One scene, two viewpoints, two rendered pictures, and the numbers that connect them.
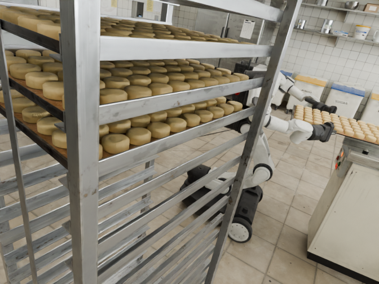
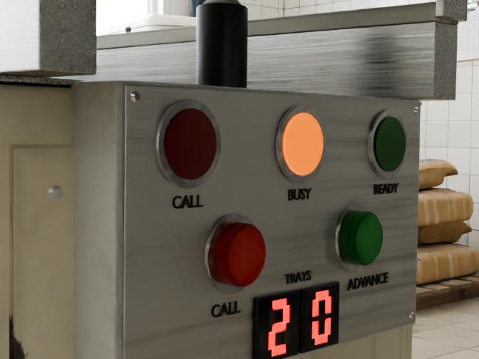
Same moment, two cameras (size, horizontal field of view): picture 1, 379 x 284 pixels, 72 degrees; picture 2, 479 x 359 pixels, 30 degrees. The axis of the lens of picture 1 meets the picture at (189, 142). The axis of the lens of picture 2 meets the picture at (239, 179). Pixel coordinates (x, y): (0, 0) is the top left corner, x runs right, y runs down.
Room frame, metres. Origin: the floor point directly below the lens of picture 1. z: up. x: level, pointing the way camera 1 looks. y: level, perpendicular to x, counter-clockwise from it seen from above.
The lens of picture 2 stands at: (2.02, -0.86, 0.82)
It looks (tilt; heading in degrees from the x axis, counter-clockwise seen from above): 3 degrees down; 203
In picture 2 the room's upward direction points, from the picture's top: 1 degrees clockwise
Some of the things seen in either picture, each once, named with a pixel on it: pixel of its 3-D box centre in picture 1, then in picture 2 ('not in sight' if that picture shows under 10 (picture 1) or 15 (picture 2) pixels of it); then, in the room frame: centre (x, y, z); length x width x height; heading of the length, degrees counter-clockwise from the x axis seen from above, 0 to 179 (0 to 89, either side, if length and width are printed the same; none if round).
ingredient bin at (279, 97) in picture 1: (273, 87); not in sight; (5.51, -1.53, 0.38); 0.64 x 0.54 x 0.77; 157
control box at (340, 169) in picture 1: (342, 160); (275, 224); (1.58, -1.02, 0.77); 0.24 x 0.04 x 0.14; 160
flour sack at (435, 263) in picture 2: not in sight; (414, 261); (-2.44, -1.78, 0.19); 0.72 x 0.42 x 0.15; 158
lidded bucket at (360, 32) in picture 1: (360, 32); not in sight; (5.20, -2.63, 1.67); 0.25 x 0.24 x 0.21; 64
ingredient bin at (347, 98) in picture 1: (340, 106); not in sight; (4.94, -2.70, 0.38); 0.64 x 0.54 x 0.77; 153
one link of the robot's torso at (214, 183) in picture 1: (219, 180); not in sight; (1.82, -0.31, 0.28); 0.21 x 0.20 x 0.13; 71
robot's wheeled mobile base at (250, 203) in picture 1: (220, 190); not in sight; (1.81, -0.33, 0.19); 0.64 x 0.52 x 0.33; 71
